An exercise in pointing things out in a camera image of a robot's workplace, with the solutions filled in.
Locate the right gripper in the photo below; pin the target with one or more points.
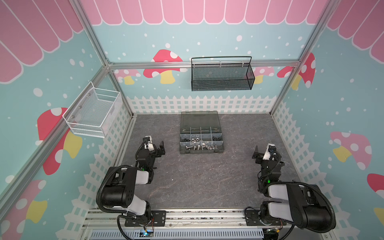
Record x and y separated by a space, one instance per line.
261 156

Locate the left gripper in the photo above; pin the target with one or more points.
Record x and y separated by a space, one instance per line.
162 149

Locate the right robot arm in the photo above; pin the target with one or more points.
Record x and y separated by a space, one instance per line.
295 203

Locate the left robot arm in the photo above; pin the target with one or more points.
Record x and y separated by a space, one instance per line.
117 190

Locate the green plastic organizer box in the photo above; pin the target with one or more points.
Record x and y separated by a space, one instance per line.
204 125

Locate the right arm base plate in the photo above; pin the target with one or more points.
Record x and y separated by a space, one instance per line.
256 217

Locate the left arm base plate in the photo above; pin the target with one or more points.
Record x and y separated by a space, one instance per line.
155 219

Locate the white wire mesh basket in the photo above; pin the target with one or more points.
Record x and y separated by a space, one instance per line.
93 112

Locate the black wire mesh basket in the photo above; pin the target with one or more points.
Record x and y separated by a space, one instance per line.
222 74

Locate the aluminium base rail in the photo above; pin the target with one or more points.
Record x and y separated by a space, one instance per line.
181 224

